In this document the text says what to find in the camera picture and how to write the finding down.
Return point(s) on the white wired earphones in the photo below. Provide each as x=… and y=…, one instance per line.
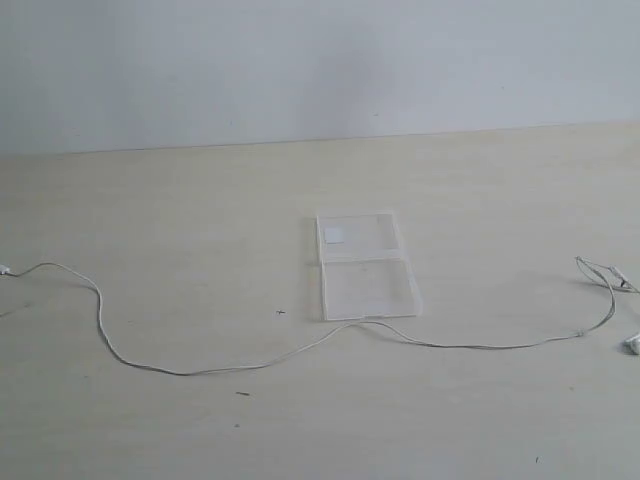
x=609, y=278

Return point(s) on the clear plastic open case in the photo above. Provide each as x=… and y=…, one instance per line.
x=365, y=270

